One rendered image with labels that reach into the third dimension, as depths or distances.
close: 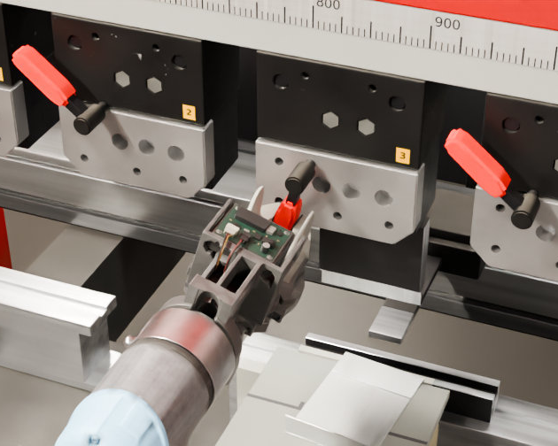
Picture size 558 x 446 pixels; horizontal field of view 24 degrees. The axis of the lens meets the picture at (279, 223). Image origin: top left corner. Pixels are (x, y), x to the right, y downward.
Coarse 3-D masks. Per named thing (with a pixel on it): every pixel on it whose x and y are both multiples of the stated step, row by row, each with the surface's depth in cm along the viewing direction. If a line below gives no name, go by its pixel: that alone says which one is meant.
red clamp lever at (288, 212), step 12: (300, 168) 111; (312, 168) 111; (288, 180) 110; (300, 180) 110; (300, 192) 110; (288, 204) 112; (300, 204) 113; (276, 216) 113; (288, 216) 112; (288, 228) 114
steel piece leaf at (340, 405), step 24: (336, 384) 125; (360, 384) 125; (312, 408) 122; (336, 408) 122; (360, 408) 122; (384, 408) 122; (288, 432) 119; (312, 432) 118; (336, 432) 119; (360, 432) 119; (384, 432) 119
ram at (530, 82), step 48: (0, 0) 117; (48, 0) 115; (96, 0) 113; (144, 0) 111; (384, 0) 102; (432, 0) 101; (480, 0) 99; (528, 0) 98; (288, 48) 108; (336, 48) 106; (384, 48) 105; (528, 96) 102
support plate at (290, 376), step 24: (288, 360) 128; (312, 360) 128; (264, 384) 125; (288, 384) 125; (312, 384) 125; (240, 408) 122; (264, 408) 122; (288, 408) 122; (408, 408) 122; (432, 408) 122; (240, 432) 120; (264, 432) 120; (408, 432) 120; (432, 432) 120
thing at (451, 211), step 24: (456, 192) 149; (432, 216) 143; (456, 216) 143; (432, 240) 141; (456, 240) 141; (432, 264) 141; (456, 264) 141; (480, 264) 140; (384, 312) 134; (408, 312) 134; (384, 336) 131
